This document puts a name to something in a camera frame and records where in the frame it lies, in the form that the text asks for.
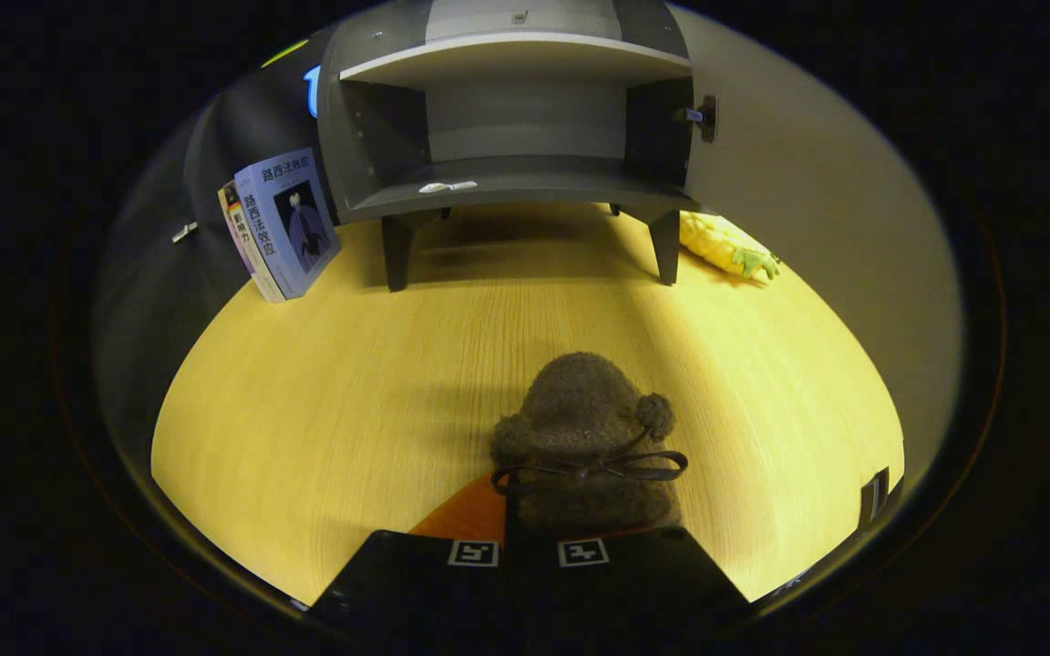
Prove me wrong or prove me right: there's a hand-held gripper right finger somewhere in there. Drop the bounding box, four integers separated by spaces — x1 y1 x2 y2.
511 524 754 634

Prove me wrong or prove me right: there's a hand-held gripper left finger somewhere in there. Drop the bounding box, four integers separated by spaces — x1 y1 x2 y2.
306 472 512 631

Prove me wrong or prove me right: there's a brown fluffy shoe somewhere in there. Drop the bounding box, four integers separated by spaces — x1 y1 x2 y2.
489 352 690 538

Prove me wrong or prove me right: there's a black door handle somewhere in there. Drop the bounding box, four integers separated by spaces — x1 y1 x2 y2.
856 466 892 531

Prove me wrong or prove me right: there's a grey shoe cabinet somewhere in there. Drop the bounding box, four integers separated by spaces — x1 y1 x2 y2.
317 0 719 292

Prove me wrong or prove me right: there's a metal door hinge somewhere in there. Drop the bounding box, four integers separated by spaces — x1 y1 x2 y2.
682 96 719 144

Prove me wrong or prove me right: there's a yellow pineapple plush toy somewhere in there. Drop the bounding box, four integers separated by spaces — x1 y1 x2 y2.
678 211 781 282

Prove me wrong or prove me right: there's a white book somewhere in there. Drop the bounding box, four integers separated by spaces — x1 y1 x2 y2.
218 180 284 303

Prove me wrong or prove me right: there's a blue book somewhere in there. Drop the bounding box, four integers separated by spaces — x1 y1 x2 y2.
234 148 342 302

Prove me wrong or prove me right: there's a black backdrop cloth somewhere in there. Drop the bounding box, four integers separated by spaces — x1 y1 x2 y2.
92 27 344 438

